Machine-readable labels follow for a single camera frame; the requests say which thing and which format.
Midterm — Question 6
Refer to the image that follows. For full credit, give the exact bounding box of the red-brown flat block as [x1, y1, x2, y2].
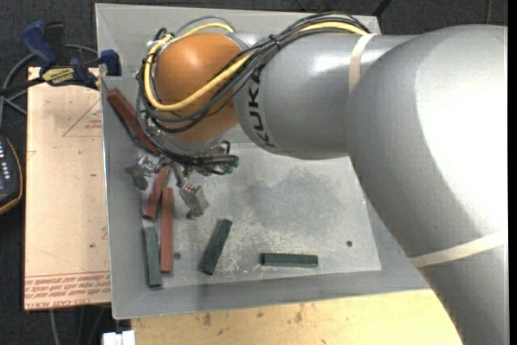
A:
[159, 187, 175, 274]
[106, 88, 162, 157]
[142, 165, 171, 221]

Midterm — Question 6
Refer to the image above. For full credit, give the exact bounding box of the grey metal bin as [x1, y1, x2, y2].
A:
[95, 2, 431, 321]

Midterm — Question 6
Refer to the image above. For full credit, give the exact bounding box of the dark green flat block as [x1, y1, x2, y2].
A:
[258, 252, 320, 269]
[141, 226, 164, 289]
[198, 217, 234, 276]

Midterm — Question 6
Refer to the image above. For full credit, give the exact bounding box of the brown cardboard board, red print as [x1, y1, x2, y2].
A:
[23, 66, 112, 312]

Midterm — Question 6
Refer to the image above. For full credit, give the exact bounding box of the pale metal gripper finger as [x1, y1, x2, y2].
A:
[125, 157, 159, 191]
[178, 180, 210, 221]

